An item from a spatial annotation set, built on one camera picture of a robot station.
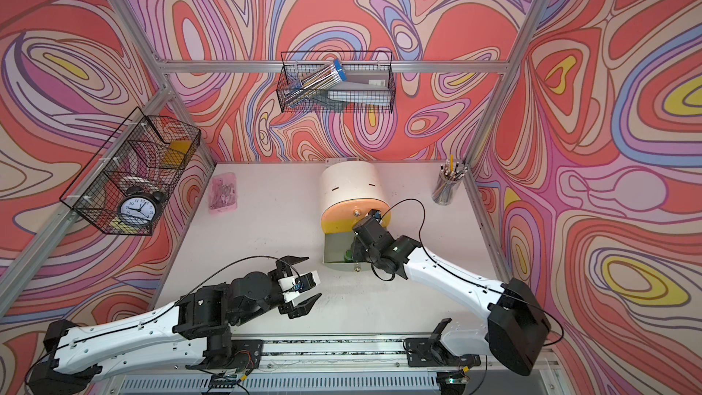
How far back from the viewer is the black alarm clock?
2.18 ft

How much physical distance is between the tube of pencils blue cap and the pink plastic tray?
500 millimetres

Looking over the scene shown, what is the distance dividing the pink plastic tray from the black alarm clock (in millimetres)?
348

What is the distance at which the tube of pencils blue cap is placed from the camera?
0.80 meters

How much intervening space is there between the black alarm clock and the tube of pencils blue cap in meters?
0.45

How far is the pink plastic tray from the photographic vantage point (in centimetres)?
107
